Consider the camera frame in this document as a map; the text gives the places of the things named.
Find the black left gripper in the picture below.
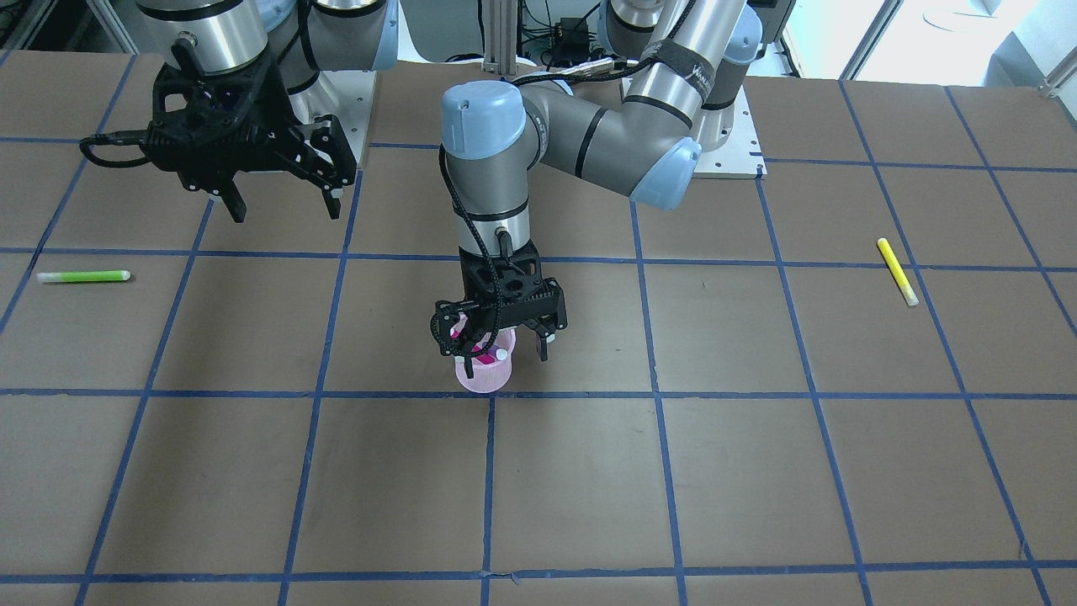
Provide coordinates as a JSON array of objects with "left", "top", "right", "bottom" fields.
[{"left": 433, "top": 241, "right": 568, "bottom": 382}]

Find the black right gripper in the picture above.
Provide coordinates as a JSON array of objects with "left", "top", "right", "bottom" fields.
[{"left": 139, "top": 50, "right": 356, "bottom": 224}]

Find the pink highlighter pen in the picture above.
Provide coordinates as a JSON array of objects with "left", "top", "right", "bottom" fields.
[{"left": 450, "top": 327, "right": 496, "bottom": 364}]

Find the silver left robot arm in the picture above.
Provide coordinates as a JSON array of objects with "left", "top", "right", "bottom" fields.
[{"left": 431, "top": 1, "right": 764, "bottom": 394}]

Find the pink mesh pen cup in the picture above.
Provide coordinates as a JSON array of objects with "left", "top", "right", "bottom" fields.
[{"left": 454, "top": 327, "right": 517, "bottom": 394}]

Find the green highlighter pen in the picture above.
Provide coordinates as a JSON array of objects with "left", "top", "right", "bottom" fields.
[{"left": 34, "top": 271, "right": 132, "bottom": 284}]

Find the yellow highlighter pen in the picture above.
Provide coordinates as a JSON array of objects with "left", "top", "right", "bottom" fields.
[{"left": 876, "top": 237, "right": 920, "bottom": 307}]

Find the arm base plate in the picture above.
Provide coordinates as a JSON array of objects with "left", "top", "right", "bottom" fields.
[
  {"left": 291, "top": 72, "right": 379, "bottom": 167},
  {"left": 693, "top": 88, "right": 768, "bottom": 179}
]

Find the black camera cable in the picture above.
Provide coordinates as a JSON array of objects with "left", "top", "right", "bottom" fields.
[{"left": 429, "top": 67, "right": 590, "bottom": 363}]

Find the aluminium frame post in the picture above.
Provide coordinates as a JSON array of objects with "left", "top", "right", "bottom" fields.
[{"left": 480, "top": 0, "right": 520, "bottom": 79}]

